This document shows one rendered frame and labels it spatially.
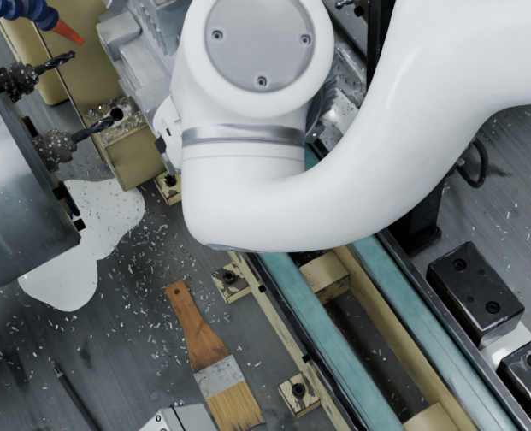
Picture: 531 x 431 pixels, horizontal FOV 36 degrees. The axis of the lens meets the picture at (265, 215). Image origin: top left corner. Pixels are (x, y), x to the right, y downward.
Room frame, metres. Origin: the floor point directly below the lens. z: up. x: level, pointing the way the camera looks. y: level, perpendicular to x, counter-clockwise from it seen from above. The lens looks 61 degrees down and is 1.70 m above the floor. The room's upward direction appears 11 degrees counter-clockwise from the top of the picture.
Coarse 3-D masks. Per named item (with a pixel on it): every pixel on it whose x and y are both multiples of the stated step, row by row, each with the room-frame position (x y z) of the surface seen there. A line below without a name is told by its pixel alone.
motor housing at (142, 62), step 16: (128, 0) 0.63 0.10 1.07; (112, 16) 0.64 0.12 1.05; (144, 32) 0.59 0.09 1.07; (128, 48) 0.58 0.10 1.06; (144, 48) 0.57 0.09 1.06; (160, 48) 0.56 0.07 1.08; (128, 64) 0.56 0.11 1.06; (144, 64) 0.55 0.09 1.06; (160, 64) 0.55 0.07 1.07; (128, 80) 0.56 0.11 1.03; (144, 80) 0.53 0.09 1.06; (336, 80) 0.52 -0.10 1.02; (320, 96) 0.51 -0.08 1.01; (320, 112) 0.51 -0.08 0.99
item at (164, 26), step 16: (144, 0) 0.58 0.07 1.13; (160, 0) 0.55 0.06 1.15; (176, 0) 0.55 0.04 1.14; (192, 0) 0.56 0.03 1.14; (144, 16) 0.59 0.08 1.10; (160, 16) 0.54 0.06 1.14; (176, 16) 0.55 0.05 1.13; (160, 32) 0.55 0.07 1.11; (176, 32) 0.55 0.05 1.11; (176, 48) 0.55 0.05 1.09
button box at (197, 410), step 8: (168, 408) 0.19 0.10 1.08; (176, 408) 0.19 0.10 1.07; (184, 408) 0.20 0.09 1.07; (192, 408) 0.20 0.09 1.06; (200, 408) 0.20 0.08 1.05; (152, 416) 0.19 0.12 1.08; (160, 416) 0.19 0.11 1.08; (168, 416) 0.19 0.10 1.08; (176, 416) 0.19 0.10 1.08; (184, 416) 0.19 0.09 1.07; (192, 416) 0.19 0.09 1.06; (200, 416) 0.19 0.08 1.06; (208, 416) 0.19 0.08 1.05; (152, 424) 0.18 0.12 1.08; (160, 424) 0.18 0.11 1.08; (168, 424) 0.18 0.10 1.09; (176, 424) 0.18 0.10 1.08; (184, 424) 0.18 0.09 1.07; (192, 424) 0.18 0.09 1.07; (200, 424) 0.18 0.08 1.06; (208, 424) 0.18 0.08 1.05
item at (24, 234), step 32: (0, 96) 0.49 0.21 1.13; (0, 128) 0.44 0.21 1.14; (32, 128) 0.56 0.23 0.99; (0, 160) 0.42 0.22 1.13; (32, 160) 0.43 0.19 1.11; (64, 160) 0.46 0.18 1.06; (0, 192) 0.40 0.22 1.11; (32, 192) 0.40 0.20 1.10; (64, 192) 0.47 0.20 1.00; (0, 224) 0.39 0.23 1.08; (32, 224) 0.39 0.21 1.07; (64, 224) 0.40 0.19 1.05; (0, 256) 0.37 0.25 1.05; (32, 256) 0.38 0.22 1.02
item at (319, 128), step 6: (102, 0) 0.64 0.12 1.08; (108, 0) 0.63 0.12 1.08; (114, 0) 0.63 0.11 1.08; (120, 0) 0.63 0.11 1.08; (126, 0) 0.63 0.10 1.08; (108, 6) 0.63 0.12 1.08; (114, 6) 0.63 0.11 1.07; (120, 6) 0.63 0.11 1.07; (318, 120) 0.52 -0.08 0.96; (318, 126) 0.51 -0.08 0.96; (312, 132) 0.50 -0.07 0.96; (318, 132) 0.51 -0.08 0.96; (306, 138) 0.50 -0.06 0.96; (312, 138) 0.50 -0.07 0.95
